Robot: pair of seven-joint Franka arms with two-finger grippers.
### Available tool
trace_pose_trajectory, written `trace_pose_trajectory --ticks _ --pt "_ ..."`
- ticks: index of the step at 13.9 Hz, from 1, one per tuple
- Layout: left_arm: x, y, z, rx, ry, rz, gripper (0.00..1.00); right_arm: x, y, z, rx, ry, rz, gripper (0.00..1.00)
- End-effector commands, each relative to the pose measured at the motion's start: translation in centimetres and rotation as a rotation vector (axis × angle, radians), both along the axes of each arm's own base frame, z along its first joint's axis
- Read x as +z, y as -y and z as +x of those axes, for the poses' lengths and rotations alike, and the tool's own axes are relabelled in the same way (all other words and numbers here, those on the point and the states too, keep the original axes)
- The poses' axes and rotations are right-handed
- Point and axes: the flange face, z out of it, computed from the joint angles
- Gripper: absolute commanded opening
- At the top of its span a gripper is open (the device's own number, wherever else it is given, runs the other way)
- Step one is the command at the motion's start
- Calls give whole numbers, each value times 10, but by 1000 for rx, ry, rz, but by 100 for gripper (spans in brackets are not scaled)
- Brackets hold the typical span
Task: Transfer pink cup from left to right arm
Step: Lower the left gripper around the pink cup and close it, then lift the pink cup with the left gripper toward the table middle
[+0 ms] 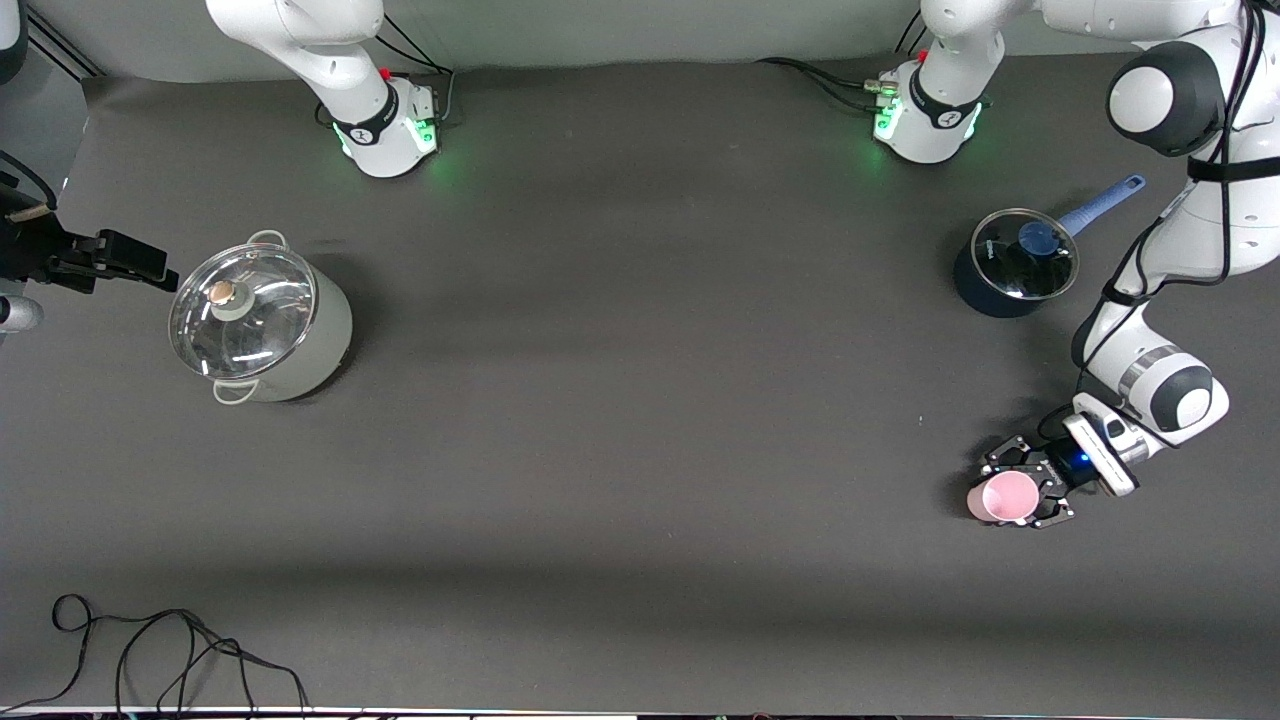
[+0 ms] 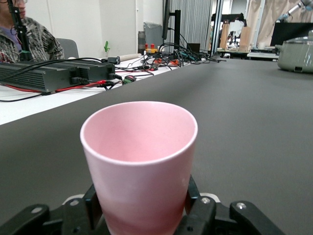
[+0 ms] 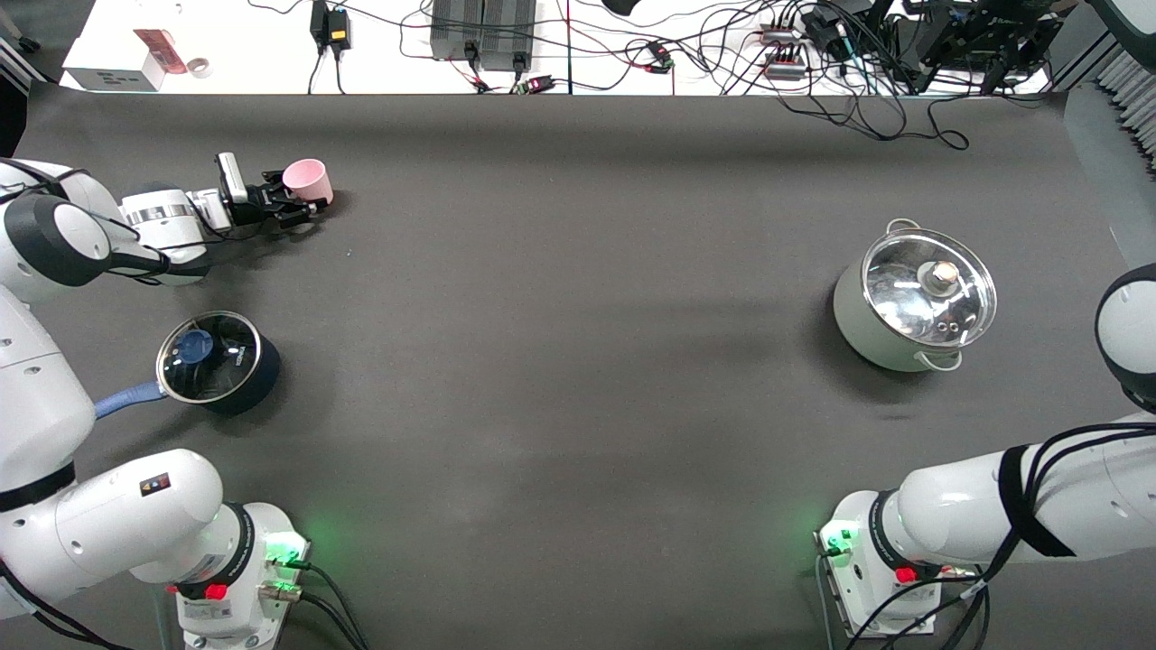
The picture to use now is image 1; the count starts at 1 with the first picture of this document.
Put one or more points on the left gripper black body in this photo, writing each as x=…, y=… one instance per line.
x=1052, y=468

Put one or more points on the glass lid with blue knob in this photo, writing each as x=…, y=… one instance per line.
x=1000, y=262

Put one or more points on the grey-green stockpot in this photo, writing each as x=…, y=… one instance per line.
x=320, y=340

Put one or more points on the pink plastic cup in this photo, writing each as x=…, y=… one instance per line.
x=1005, y=497

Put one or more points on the glass lid with wooden knob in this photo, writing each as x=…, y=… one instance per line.
x=250, y=320

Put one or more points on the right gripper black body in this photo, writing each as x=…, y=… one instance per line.
x=32, y=247

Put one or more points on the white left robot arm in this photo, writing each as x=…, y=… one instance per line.
x=1240, y=230

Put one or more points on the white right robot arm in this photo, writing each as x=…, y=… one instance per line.
x=300, y=40

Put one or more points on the black metal rail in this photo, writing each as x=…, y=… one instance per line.
x=62, y=45

